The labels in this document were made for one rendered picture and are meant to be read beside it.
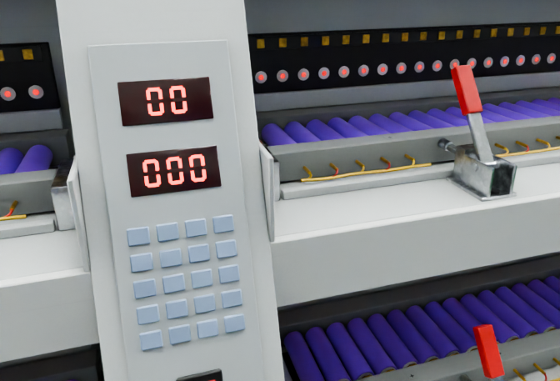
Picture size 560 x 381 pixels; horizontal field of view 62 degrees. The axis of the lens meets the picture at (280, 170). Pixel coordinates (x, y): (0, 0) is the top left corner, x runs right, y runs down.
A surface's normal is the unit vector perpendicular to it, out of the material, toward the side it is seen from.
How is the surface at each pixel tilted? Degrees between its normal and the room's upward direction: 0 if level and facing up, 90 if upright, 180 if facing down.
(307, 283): 109
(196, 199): 90
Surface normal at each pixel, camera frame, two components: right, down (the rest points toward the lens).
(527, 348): -0.01, -0.93
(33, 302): 0.29, 0.35
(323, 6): 0.26, 0.02
